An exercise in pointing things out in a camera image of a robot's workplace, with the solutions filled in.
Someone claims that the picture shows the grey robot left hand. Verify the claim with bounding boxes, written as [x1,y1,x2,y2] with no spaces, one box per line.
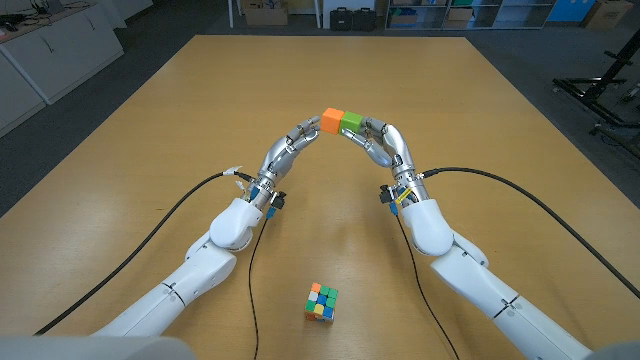
[254,115,322,186]

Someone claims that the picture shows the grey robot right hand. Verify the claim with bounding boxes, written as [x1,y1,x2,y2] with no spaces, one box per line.
[339,117,417,179]

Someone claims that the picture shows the green magnetic block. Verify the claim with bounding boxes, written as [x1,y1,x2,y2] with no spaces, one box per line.
[339,111,364,136]

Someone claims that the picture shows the orange magnetic block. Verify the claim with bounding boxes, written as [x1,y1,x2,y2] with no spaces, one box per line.
[320,107,345,136]

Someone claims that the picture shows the multicolored puzzle cube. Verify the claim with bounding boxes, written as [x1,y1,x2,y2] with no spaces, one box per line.
[304,282,339,324]

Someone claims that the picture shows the black hard case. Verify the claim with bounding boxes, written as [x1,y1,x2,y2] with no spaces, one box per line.
[329,6,354,32]
[352,6,377,32]

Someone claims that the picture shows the large cardboard box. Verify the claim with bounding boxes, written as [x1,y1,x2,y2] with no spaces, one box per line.
[243,0,290,27]

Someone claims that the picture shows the small cardboard box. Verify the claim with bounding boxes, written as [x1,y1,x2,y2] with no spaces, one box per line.
[446,7,475,30]

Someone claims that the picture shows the grey metal shelf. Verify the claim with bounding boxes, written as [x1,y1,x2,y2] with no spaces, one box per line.
[384,0,557,31]

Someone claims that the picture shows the blue panel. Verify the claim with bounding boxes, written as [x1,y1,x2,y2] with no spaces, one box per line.
[547,0,598,23]

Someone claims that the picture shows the black metal stand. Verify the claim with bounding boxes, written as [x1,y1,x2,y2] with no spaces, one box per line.
[552,29,640,161]

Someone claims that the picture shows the cardboard box with label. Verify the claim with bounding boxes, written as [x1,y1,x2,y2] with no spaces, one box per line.
[582,0,635,30]

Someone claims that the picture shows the white low cabinet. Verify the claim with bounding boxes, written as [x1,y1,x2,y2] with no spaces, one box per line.
[0,0,125,139]

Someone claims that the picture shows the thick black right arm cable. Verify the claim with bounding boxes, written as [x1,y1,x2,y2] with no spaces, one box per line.
[418,166,640,300]

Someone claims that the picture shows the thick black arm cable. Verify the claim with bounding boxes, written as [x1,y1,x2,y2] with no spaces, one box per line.
[418,166,640,300]
[33,169,259,336]

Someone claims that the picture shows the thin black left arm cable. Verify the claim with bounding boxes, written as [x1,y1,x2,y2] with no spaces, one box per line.
[247,217,271,360]

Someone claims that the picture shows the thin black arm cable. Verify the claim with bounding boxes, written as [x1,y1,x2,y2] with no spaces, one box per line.
[247,217,271,360]
[393,212,461,360]

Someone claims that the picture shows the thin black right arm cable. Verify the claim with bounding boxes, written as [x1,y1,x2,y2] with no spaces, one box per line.
[393,212,461,360]

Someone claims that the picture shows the white table frame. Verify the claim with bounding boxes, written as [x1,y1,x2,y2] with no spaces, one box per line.
[227,0,322,30]

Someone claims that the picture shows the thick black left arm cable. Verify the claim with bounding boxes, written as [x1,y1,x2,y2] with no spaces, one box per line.
[33,169,259,336]

